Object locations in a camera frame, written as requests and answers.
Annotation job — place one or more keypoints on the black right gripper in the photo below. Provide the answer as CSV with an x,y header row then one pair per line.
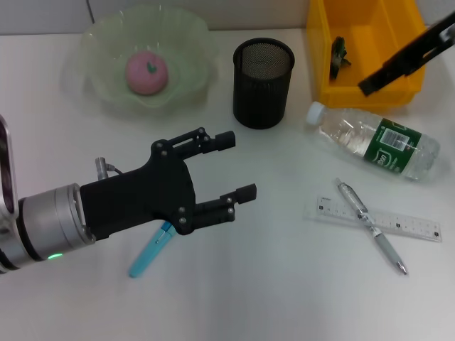
x,y
423,46

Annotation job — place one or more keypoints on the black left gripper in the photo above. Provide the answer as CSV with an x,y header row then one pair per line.
x,y
142,199

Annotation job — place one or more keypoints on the green plastic wrapper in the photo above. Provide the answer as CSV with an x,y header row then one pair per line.
x,y
337,57

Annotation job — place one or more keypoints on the clear bottle with green label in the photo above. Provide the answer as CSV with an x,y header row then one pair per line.
x,y
355,131

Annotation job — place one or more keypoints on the pink toy peach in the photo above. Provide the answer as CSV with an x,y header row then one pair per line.
x,y
142,78

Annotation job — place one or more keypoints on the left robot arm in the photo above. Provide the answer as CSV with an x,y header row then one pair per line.
x,y
46,223

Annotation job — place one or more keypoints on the blue scissors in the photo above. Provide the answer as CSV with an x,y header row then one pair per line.
x,y
145,255

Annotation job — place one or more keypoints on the transparent plastic ruler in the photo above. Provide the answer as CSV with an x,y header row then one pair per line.
x,y
334,209

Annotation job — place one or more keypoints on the translucent green fruit plate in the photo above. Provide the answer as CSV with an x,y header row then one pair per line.
x,y
106,71

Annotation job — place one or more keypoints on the grey retractable pen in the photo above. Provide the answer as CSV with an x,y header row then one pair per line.
x,y
385,248

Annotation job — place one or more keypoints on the yellow plastic storage bin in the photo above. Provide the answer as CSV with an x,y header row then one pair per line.
x,y
369,25

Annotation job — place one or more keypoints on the black mesh cylinder cup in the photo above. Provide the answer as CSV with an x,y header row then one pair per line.
x,y
263,89

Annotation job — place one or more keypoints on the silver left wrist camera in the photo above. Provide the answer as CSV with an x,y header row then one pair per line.
x,y
6,167

